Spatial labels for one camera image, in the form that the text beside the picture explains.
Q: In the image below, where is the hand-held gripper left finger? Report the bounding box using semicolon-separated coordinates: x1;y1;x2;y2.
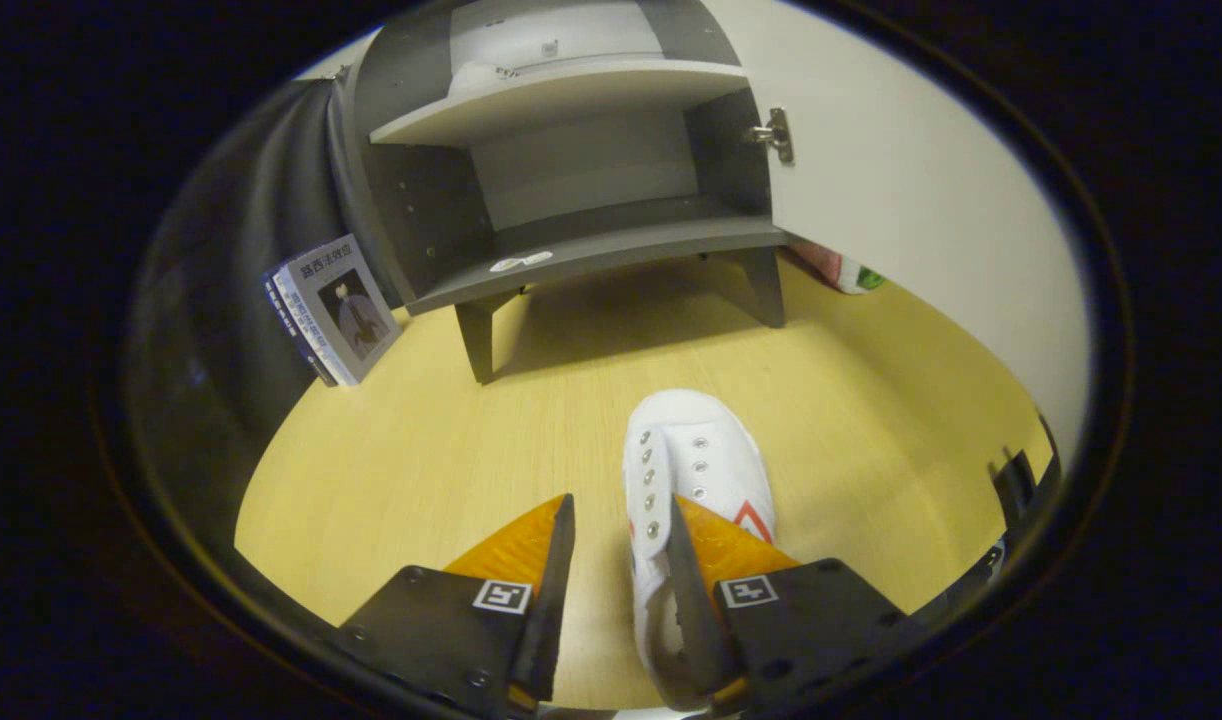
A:
333;492;578;720

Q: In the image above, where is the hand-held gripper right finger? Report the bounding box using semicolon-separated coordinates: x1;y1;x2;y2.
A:
664;494;930;719

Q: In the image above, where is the white canvas shoe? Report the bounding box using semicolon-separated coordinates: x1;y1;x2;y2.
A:
621;388;778;713

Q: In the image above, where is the black backdrop cloth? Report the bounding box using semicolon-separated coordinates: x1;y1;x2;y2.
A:
129;72;412;501

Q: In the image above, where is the metal door hinge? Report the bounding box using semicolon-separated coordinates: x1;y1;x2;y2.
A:
743;107;796;166

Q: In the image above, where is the dark blue book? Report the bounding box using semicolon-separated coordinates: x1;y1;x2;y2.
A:
263;272;337;388

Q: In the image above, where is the white book with figure cover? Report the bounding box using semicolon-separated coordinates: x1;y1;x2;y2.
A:
276;235;402;386

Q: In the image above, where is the watermelon slice toy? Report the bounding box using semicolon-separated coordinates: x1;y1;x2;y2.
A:
791;240;887;296

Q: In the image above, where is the grey shoe cabinet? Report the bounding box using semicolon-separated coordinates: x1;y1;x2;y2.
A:
343;0;794;386

